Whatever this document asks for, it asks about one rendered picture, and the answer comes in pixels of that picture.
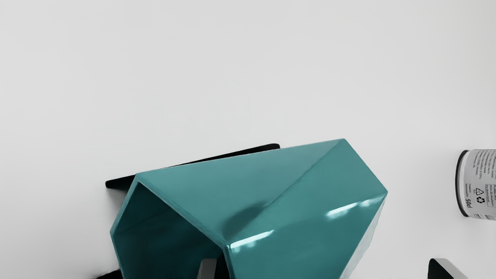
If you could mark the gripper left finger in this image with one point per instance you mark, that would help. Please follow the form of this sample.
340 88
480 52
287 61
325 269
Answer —
207 270

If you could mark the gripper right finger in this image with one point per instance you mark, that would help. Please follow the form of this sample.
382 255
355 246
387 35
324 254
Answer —
441 271

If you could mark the teal faceted mug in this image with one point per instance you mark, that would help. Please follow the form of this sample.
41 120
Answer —
271 193

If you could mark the white printed can, black rim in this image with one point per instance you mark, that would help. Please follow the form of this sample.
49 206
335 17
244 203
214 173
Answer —
478 182

